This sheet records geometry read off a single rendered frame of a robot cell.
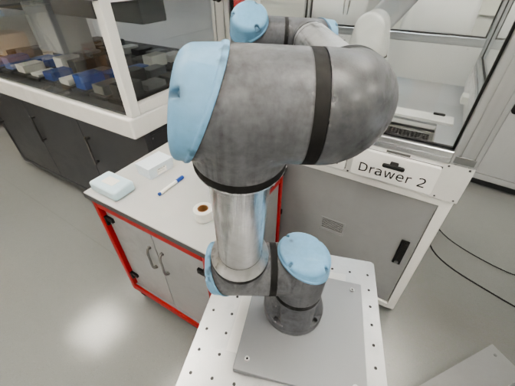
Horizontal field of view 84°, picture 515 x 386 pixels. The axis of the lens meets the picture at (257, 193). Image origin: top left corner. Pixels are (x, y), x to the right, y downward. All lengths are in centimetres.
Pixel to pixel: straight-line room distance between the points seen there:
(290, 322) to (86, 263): 162
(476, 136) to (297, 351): 81
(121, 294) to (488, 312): 202
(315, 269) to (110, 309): 143
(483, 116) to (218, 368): 99
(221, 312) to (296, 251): 30
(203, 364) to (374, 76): 67
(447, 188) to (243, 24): 88
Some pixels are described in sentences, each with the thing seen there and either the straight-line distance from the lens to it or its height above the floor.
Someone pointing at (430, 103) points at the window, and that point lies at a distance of 108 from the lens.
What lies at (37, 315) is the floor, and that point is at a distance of 203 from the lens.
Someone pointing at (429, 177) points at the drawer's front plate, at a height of 89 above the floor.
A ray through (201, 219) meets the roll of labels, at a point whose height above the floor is 78.
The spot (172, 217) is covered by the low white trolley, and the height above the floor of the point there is 76.
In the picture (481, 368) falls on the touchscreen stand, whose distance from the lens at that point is 183.
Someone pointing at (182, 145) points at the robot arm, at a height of 134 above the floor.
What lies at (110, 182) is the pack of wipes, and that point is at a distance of 124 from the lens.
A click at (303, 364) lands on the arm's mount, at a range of 75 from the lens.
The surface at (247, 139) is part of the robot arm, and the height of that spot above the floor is 134.
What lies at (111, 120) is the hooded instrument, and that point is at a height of 87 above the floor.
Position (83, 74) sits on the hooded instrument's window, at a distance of 163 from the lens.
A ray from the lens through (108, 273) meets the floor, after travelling 201.
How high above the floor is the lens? 146
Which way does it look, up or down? 39 degrees down
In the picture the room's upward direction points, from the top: straight up
